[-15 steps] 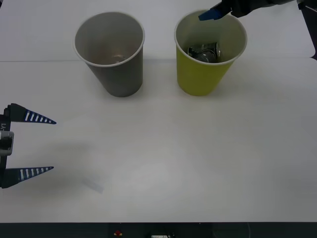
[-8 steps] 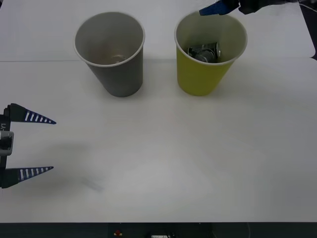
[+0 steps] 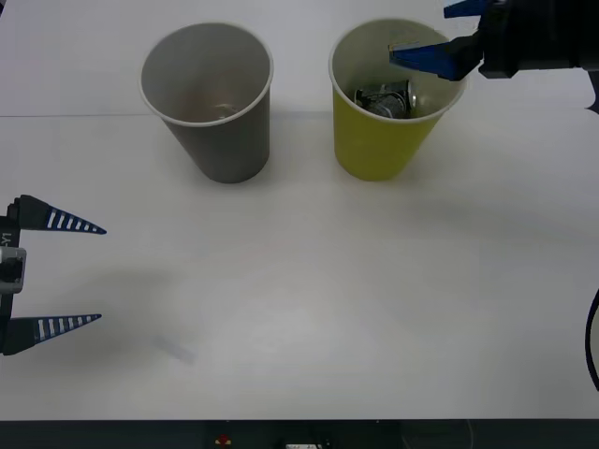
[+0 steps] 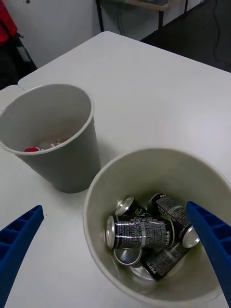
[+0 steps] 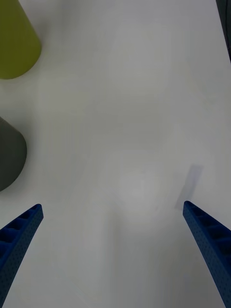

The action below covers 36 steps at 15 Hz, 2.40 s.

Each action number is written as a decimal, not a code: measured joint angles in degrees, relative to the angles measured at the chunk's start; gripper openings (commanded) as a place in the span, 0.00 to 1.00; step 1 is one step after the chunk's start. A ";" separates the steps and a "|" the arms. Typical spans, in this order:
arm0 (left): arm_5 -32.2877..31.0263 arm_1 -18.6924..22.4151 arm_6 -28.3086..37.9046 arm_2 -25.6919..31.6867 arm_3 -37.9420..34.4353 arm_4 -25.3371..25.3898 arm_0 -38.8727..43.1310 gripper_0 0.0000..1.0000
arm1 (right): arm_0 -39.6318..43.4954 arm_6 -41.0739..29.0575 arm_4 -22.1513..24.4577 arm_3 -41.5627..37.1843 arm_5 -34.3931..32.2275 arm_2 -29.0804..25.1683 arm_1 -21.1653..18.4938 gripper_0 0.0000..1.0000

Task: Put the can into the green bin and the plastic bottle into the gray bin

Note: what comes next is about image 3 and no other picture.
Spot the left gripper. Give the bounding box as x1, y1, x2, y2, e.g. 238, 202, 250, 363
0, 195, 109, 357

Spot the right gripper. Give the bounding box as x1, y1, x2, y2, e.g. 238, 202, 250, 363
387, 0, 533, 82

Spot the silver drink can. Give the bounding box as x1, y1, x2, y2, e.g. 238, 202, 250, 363
366, 81, 414, 119

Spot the black drink can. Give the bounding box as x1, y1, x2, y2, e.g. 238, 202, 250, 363
353, 79, 419, 113

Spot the yellow-green plastic waste bin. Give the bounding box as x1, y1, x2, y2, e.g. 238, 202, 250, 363
328, 17, 470, 182

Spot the grey plastic waste bin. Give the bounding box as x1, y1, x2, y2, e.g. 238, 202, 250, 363
139, 22, 274, 184

